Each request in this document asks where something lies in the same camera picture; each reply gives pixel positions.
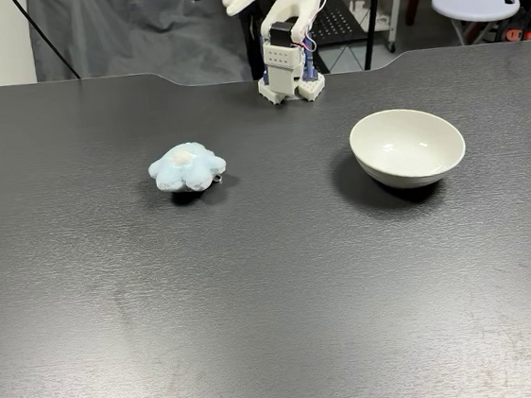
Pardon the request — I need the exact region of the skyblue plush doll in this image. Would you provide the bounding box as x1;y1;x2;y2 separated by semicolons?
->
145;137;231;198

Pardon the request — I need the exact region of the white bowl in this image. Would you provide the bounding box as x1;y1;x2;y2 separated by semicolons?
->
346;101;470;195

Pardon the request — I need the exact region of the black upright stand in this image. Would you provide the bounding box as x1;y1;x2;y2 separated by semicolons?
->
238;9;268;81

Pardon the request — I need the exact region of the black metal shelf rack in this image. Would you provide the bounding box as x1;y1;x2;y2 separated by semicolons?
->
305;0;395;76

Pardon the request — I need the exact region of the blue clamp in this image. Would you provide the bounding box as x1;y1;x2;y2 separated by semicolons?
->
300;36;321;81

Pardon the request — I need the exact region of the grey cloth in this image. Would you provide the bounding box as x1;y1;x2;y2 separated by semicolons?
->
26;0;264;103

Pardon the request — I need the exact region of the thin black pole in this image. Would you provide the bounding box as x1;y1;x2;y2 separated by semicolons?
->
10;0;82;86

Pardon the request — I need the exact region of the white round stool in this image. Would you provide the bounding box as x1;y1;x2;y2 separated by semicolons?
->
431;0;524;49

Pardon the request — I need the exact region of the orange black tool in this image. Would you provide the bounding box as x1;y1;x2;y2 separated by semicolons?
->
503;26;531;43

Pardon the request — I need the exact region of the white metal rack frame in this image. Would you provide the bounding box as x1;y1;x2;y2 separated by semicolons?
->
384;0;417;52

